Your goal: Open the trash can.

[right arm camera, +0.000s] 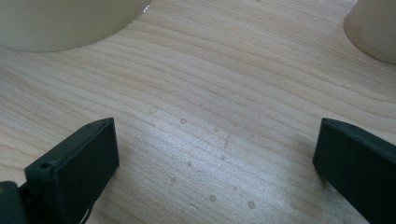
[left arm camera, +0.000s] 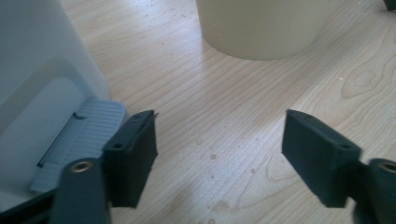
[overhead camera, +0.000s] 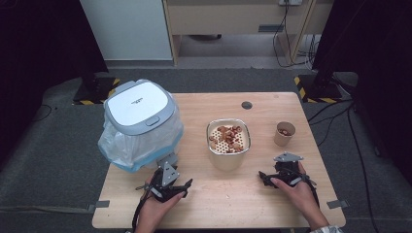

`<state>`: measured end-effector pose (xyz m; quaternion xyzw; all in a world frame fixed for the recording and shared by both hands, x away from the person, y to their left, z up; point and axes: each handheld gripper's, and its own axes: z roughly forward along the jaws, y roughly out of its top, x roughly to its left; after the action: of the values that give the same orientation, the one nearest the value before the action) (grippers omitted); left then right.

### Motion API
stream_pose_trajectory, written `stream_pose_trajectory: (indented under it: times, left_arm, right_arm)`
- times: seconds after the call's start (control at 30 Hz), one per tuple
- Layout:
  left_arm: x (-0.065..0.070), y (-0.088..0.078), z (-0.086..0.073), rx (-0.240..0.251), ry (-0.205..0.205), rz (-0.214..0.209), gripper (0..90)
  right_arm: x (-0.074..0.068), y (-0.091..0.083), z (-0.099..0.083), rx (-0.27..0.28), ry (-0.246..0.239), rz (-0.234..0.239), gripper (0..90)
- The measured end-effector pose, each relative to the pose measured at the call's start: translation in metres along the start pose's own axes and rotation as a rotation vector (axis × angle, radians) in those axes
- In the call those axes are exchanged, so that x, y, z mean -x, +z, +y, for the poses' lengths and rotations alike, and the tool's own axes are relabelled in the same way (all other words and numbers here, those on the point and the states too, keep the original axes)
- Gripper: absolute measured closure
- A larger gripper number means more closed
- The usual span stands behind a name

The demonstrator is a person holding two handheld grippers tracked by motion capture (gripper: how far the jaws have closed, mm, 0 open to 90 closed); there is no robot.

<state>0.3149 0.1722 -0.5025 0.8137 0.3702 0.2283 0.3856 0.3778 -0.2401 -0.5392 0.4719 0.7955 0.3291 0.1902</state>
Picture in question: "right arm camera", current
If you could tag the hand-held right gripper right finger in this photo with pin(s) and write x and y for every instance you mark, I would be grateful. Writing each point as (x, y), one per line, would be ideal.
(361, 168)

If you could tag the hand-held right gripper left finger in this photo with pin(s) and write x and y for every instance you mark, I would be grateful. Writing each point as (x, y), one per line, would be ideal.
(77, 168)

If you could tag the brown paper cup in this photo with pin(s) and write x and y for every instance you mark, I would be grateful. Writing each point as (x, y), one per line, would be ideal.
(373, 28)

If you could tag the beige plastic container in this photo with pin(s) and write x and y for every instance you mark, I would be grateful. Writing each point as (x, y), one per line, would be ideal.
(62, 21)

